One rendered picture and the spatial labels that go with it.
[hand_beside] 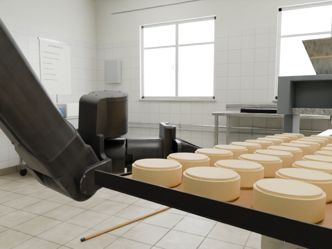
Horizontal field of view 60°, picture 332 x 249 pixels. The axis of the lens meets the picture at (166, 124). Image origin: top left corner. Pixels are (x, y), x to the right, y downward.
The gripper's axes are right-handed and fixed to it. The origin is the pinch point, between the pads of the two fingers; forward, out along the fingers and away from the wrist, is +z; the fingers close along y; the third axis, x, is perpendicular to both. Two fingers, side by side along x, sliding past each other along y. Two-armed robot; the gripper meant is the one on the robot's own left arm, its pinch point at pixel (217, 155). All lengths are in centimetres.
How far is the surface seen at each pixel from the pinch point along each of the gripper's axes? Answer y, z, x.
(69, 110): 10, -96, -384
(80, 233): 100, -50, -185
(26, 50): -76, -162, -412
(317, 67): -23, 62, -65
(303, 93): -13, 60, -70
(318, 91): -14, 64, -66
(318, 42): -33, 59, -61
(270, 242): 18.8, 13.9, -6.8
